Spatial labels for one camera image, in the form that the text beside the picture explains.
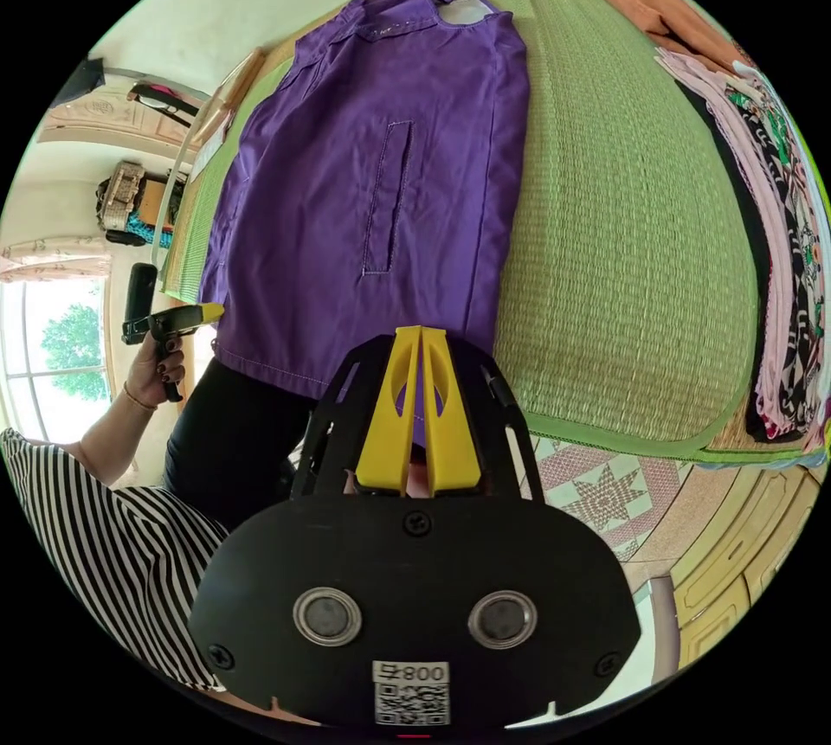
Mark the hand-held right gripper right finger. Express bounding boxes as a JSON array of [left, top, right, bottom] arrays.
[[422, 325, 484, 497]]

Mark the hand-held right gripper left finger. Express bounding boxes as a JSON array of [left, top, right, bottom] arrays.
[[355, 325, 422, 492]]

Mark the purple vest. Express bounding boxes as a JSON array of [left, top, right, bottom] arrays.
[[197, 0, 532, 454]]

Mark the person's left forearm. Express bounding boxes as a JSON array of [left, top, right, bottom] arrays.
[[58, 382, 158, 486]]

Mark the person's left hand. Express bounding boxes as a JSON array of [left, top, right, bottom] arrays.
[[124, 329, 188, 410]]

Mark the window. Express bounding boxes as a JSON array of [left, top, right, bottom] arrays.
[[0, 280, 113, 434]]

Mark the curtain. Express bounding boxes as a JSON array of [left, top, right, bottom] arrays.
[[0, 241, 113, 286]]

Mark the woven basket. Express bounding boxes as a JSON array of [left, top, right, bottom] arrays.
[[95, 160, 148, 247]]

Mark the person's body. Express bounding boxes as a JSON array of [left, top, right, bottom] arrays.
[[0, 355, 364, 727]]

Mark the bed with green woven mat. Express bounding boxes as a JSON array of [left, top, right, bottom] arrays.
[[158, 0, 827, 562]]

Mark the pile of clothes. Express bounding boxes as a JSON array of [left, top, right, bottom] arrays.
[[563, 0, 831, 454]]

